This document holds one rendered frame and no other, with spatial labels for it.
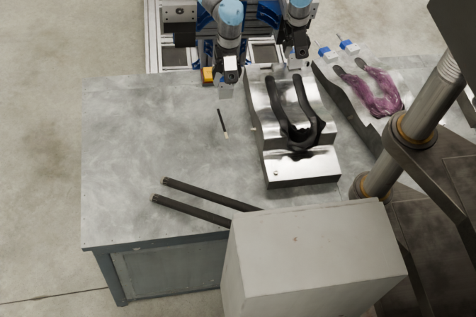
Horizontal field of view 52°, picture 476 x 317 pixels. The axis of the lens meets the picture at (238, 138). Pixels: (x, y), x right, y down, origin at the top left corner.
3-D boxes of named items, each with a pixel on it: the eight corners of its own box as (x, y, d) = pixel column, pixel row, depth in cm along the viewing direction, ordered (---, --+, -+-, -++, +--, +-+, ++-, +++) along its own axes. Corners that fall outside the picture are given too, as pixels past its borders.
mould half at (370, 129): (309, 68, 204) (315, 49, 195) (360, 51, 212) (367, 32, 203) (379, 163, 181) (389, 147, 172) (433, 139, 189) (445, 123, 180)
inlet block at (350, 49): (330, 39, 210) (333, 30, 206) (340, 36, 212) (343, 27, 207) (347, 61, 204) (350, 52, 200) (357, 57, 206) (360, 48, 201)
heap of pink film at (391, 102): (335, 76, 195) (340, 63, 188) (371, 64, 200) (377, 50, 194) (372, 126, 183) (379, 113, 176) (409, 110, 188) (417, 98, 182)
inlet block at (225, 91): (213, 72, 185) (214, 62, 180) (227, 71, 185) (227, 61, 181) (218, 99, 177) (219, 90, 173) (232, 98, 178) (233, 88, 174)
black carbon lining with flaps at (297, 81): (261, 79, 189) (265, 62, 181) (302, 76, 192) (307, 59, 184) (280, 156, 171) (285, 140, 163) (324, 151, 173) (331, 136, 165)
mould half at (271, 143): (242, 80, 197) (246, 56, 186) (304, 75, 201) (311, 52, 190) (266, 189, 171) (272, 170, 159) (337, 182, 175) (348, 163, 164)
